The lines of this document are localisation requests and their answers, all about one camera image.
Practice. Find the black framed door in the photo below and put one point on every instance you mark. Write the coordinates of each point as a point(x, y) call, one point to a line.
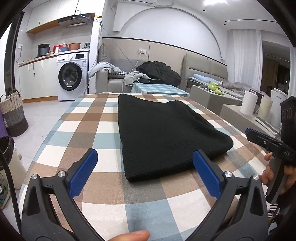
point(11, 58)

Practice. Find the brown blue checkered tablecloth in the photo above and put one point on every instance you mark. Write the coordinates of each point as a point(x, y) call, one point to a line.
point(92, 139)

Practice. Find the white wall socket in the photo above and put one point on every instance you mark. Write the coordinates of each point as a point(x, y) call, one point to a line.
point(142, 51)

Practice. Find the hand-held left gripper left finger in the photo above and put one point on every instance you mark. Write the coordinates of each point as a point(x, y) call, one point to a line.
point(83, 173)

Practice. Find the grey sofa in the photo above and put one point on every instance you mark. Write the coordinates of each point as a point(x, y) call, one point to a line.
point(104, 81)

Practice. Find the black white patterned cloth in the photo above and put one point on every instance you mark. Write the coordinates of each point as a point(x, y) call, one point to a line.
point(272, 212)

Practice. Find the light blue pillow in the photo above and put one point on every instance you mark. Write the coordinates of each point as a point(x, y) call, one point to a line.
point(203, 77)

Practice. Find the black cooking pot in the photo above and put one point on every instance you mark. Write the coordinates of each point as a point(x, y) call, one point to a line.
point(43, 50)

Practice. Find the purple bag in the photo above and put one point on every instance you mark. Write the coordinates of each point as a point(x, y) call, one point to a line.
point(2, 125)

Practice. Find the person's right hand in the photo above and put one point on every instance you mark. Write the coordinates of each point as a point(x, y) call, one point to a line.
point(266, 173)

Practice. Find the steel range hood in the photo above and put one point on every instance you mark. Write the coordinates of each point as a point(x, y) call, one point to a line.
point(71, 21)

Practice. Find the beige low cabinet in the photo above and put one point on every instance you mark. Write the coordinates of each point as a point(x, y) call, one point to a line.
point(233, 115)

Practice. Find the woven laundry basket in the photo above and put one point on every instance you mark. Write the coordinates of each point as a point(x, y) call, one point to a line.
point(13, 115)

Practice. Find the white curtain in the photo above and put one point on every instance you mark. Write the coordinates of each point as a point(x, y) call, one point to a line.
point(246, 58)

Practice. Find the beige side table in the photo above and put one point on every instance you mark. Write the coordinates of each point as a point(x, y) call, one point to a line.
point(210, 99)

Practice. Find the red container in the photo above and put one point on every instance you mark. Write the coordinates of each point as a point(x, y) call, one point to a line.
point(57, 48)

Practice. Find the light grey blanket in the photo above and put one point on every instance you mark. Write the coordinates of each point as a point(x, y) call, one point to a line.
point(101, 67)

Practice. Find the teal checkered cloth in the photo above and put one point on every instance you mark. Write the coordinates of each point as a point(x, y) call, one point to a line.
point(159, 89)

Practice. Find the white paper towel roll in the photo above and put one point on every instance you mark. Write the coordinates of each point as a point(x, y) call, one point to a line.
point(248, 103)

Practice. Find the person's left hand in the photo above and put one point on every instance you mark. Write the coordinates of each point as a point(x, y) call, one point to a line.
point(131, 236)

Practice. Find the white kitchen counter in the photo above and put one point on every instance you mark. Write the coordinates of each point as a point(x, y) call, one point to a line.
point(37, 78)

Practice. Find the copper pot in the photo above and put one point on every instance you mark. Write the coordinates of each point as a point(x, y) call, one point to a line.
point(74, 45)

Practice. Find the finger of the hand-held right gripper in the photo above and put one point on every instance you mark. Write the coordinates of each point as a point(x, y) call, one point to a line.
point(251, 132)

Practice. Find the white air purifier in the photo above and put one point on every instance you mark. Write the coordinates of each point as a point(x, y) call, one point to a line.
point(277, 106)

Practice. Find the black sweater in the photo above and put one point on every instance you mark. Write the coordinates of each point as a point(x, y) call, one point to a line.
point(161, 134)

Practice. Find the white wall cabinet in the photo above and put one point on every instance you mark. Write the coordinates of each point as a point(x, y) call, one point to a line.
point(48, 14)

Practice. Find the white crumpled clothes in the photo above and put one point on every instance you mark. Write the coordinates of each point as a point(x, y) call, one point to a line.
point(134, 77)

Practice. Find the green toy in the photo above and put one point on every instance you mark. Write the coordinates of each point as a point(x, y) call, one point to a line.
point(214, 87)

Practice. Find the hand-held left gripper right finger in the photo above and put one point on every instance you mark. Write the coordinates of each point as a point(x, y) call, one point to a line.
point(207, 173)

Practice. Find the cream paper roll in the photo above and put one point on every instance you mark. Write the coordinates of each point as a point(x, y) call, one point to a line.
point(264, 110)

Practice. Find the trash bin with black bag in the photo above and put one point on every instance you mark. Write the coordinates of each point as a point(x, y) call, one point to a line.
point(7, 150)

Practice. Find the sneakers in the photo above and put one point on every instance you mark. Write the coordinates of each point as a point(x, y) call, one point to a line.
point(3, 194)

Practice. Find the black padded jacket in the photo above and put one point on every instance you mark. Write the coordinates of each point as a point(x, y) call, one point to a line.
point(159, 72)

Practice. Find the white washing machine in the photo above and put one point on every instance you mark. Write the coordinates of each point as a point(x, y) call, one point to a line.
point(71, 76)

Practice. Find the bed with grey bedding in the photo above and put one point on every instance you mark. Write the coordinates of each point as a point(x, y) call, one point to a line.
point(205, 67)

